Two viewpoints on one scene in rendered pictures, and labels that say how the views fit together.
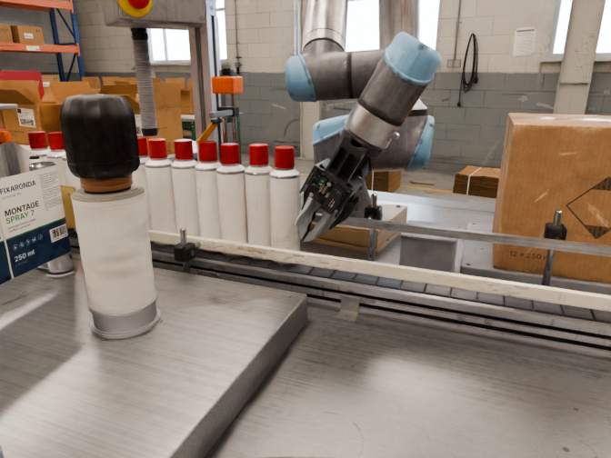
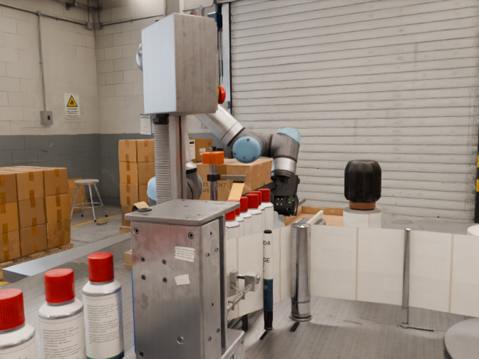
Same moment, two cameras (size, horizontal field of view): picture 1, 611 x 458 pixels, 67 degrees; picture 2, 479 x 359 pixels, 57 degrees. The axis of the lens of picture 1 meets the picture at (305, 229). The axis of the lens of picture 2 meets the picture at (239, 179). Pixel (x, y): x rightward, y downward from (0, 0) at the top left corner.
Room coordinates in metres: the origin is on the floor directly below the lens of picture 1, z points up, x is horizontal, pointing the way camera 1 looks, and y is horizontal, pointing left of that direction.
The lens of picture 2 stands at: (0.82, 1.25, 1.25)
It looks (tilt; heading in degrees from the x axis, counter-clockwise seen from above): 7 degrees down; 271
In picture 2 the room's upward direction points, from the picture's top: 1 degrees counter-clockwise
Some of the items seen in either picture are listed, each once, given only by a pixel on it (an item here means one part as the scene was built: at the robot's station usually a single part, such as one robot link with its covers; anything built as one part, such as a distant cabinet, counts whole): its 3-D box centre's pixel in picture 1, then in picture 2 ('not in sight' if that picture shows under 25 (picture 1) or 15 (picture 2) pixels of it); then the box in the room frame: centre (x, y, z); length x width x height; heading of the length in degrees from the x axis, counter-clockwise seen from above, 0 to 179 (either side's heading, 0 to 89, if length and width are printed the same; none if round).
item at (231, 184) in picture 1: (232, 201); (252, 233); (0.81, 0.13, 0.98); 0.05 x 0.05 x 0.20
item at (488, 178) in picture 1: (490, 182); not in sight; (4.77, -1.95, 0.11); 0.65 x 0.54 x 0.22; 58
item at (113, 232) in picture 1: (112, 217); (361, 224); (0.56, 0.24, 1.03); 0.09 x 0.09 x 0.30
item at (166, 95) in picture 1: (142, 118); not in sight; (2.57, 0.89, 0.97); 0.51 x 0.39 x 0.37; 156
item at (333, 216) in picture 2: not in sight; (321, 217); (0.49, -0.72, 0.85); 0.30 x 0.26 x 0.04; 69
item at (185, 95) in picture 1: (185, 95); not in sight; (5.11, 1.27, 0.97); 0.43 x 0.42 x 0.37; 147
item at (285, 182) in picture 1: (285, 205); (264, 225); (0.77, 0.04, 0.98); 0.05 x 0.05 x 0.20
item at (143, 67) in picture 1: (145, 84); (162, 164); (1.00, 0.33, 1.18); 0.04 x 0.04 x 0.21
